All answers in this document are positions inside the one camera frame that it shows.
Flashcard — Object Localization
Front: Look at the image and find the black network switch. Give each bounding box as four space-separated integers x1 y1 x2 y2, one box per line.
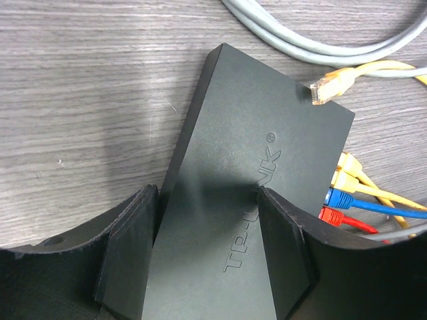
143 43 354 319

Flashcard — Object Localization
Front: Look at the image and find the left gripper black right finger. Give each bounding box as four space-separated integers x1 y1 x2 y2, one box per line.
258 188 426 319

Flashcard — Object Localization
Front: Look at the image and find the blue ethernet cable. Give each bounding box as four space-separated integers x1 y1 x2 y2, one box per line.
324 188 427 220

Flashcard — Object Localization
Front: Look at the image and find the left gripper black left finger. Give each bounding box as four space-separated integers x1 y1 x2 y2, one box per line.
1 185 158 319

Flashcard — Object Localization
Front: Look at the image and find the orange red ethernet cable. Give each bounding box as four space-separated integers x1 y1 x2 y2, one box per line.
318 207 391 244

